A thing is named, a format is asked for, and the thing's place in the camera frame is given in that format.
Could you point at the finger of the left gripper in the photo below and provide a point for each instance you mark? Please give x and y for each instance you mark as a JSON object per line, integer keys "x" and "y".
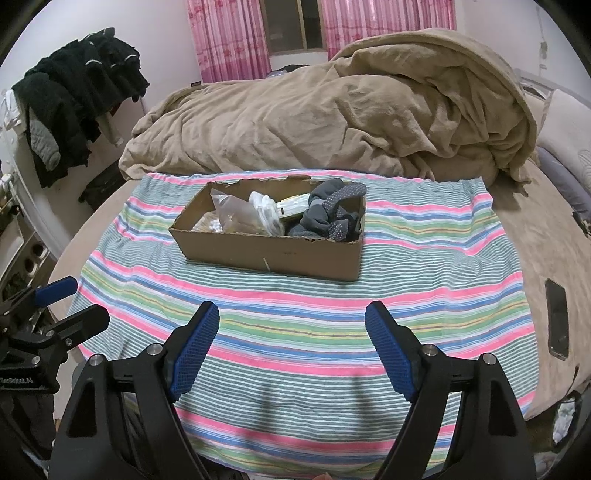
{"x": 47, "y": 295}
{"x": 69, "y": 332}

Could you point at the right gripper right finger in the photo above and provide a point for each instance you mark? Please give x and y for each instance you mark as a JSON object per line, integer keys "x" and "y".
{"x": 490, "y": 440}

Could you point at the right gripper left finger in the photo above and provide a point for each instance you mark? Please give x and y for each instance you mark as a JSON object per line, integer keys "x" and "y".
{"x": 120, "y": 421}

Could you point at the cotton swab bag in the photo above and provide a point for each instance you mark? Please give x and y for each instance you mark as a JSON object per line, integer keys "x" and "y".
{"x": 208, "y": 223}

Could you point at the clear bag with snacks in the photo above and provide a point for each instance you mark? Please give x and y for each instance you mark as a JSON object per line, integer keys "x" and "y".
{"x": 237, "y": 216}

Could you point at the white socks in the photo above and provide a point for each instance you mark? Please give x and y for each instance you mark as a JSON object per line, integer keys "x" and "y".
{"x": 268, "y": 213}

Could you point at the capybara tissue pack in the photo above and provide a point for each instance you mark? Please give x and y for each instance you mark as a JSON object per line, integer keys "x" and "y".
{"x": 292, "y": 206}

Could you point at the grey dotted socks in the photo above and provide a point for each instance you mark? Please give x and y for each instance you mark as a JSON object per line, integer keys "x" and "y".
{"x": 331, "y": 196}

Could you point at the grey fuzzy socks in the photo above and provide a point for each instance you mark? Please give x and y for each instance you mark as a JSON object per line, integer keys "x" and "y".
{"x": 314, "y": 224}

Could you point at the black suitcase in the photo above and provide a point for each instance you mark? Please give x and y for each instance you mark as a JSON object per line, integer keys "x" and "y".
{"x": 102, "y": 187}

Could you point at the black phone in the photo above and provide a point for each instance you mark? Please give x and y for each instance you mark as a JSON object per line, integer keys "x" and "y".
{"x": 558, "y": 321}

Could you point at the black hanging clothes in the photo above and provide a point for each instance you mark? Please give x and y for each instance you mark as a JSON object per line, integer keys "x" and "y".
{"x": 65, "y": 94}

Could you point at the striped pastel towel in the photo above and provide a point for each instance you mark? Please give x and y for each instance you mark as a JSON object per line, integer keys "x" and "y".
{"x": 292, "y": 385}

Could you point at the beige bed sheet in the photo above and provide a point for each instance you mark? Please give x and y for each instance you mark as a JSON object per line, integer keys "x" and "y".
{"x": 551, "y": 245}

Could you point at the grey pillow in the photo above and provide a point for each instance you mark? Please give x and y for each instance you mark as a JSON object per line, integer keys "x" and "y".
{"x": 566, "y": 183}

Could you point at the brown cardboard box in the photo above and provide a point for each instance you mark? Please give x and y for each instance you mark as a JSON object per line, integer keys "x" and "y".
{"x": 312, "y": 257}

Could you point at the white embroidered pillow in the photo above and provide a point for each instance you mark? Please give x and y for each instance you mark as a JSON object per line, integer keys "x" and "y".
{"x": 565, "y": 133}

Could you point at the pink curtain left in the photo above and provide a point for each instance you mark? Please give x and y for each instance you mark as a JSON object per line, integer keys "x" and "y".
{"x": 229, "y": 39}

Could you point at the pink curtain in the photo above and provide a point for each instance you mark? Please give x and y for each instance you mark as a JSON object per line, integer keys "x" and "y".
{"x": 229, "y": 39}
{"x": 347, "y": 21}

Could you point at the tan rumpled duvet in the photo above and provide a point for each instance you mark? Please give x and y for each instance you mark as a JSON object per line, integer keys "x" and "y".
{"x": 431, "y": 104}

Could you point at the pink curtain right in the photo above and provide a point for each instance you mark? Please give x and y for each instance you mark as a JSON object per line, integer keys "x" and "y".
{"x": 347, "y": 21}

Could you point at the window with frame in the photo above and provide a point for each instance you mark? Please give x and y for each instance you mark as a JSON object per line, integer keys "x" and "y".
{"x": 292, "y": 26}

